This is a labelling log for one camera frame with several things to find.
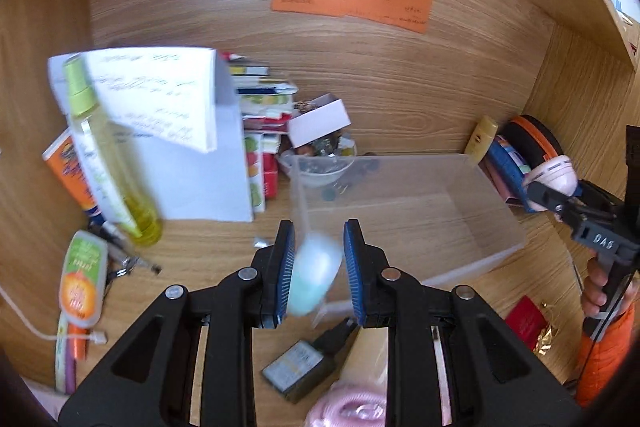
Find right hand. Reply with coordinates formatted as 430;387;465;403
580;257;638;317

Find black orange round pouch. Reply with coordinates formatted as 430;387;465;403
500;114;564;169

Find orange booklet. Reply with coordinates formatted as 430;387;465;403
42;129;100;217

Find blue patchwork pouch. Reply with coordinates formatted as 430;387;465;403
484;135;535;213

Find pink round ball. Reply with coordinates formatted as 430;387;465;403
523;155;578;196

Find clear plastic storage bin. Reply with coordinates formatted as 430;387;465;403
290;152;528;291

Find orange green sanitizer bottle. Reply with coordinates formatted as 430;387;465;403
58;231;108;329

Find teal frosted small bottle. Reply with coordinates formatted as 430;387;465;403
288;232;343;317

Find tall yellow spray bottle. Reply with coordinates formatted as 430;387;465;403
63;54;163;246

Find pink rope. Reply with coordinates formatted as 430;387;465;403
304;379;388;427

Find white folded paper sheets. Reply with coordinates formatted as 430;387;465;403
46;45;255;223

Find small white cardboard box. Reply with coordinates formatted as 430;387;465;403
288;93;352;148

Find white charging cable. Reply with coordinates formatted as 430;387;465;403
0;285;110;346

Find metal nail clipper keys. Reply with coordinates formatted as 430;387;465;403
88;219;162;281

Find red packet with gold ribbon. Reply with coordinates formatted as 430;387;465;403
504;296;556;358

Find orange jacket sleeve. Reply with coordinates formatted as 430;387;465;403
575;307;634;407

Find stack of colourful cards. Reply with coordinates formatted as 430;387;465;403
222;52;298;213

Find dark green glass bottle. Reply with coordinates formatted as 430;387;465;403
262;317;358;403

